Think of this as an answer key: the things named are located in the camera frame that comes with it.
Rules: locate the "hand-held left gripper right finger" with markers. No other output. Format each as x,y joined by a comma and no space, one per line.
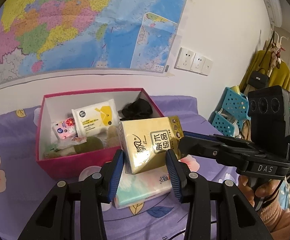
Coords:
173,177

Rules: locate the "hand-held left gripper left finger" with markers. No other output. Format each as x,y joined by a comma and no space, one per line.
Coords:
116,177

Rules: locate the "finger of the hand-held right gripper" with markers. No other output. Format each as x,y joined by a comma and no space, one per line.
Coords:
205,150
210,137

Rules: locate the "pastel tissue box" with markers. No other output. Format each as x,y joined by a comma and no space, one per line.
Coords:
140,187

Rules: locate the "beige plush toy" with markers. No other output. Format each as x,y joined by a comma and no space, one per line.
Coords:
112,137

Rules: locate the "gold tissue pack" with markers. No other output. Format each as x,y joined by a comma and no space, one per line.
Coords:
147,145

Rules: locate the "green plush toy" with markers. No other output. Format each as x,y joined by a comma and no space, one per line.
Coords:
90,145

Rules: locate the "pink cardboard box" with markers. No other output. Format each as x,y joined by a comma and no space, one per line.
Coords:
67,166

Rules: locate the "white wet wipes pack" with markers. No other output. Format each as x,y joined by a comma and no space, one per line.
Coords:
92,117

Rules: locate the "floral pocket tissue pack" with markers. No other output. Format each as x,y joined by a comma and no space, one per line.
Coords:
63,128

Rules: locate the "black cloth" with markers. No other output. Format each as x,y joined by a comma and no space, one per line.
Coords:
137,107

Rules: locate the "pink sleeved right forearm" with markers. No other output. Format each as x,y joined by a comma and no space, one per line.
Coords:
284,217

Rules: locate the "person's right hand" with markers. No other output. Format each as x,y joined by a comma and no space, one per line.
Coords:
267,187

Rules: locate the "blue plastic rack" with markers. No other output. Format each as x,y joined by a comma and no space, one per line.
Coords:
232,102

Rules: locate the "black bag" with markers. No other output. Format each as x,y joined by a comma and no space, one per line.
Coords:
258,79

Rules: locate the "yellow garment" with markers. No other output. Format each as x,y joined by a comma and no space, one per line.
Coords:
282,75

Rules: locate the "white coat rack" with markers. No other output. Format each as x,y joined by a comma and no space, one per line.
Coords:
276,47

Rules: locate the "white air conditioner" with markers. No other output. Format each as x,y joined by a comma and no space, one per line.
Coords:
269,0

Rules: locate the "white wall switch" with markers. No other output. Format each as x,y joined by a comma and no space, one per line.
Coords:
207,67

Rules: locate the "white wall socket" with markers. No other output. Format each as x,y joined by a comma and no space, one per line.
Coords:
198,63
184,58

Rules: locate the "colourful wall map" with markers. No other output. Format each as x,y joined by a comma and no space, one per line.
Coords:
60,30

